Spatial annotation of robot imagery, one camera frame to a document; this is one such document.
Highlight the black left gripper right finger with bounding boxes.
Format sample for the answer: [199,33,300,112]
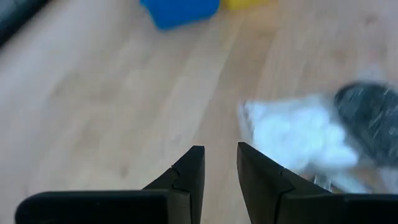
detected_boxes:
[236,141,398,224]

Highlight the blue plastic basket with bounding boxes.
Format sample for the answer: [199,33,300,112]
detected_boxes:
[139,0,221,31]

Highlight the black sponge disc bag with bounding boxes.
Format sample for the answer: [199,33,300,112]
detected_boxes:
[333,80,398,170]

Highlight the white cotton vanity pack bag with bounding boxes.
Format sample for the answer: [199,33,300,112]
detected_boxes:
[238,93,373,195]

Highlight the yellow plastic basket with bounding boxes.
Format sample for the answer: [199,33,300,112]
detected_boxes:
[220,0,272,10]

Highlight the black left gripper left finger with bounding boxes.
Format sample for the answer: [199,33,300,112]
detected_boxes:
[14,145,206,224]

